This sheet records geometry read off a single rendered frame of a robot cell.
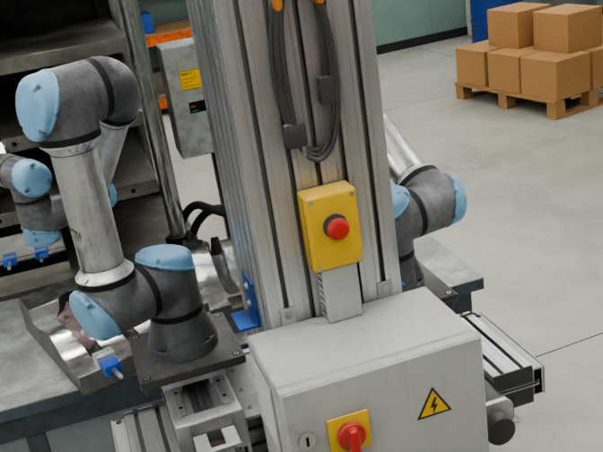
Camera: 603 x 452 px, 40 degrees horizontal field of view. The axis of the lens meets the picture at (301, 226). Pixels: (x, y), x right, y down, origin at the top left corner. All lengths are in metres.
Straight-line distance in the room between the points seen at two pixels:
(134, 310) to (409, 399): 0.61
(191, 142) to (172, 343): 1.39
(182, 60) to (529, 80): 4.27
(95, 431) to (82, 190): 0.99
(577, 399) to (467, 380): 2.00
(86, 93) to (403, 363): 0.73
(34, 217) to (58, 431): 0.75
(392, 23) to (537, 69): 3.48
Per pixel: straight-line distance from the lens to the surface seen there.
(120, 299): 1.65
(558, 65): 6.63
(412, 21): 10.05
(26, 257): 3.05
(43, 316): 2.54
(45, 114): 1.51
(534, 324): 3.83
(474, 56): 7.30
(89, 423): 2.39
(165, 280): 1.70
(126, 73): 1.60
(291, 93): 1.28
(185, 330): 1.76
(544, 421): 3.24
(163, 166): 2.91
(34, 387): 2.35
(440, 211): 1.88
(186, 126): 3.02
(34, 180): 1.81
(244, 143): 1.31
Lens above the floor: 1.92
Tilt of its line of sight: 22 degrees down
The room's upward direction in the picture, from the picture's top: 9 degrees counter-clockwise
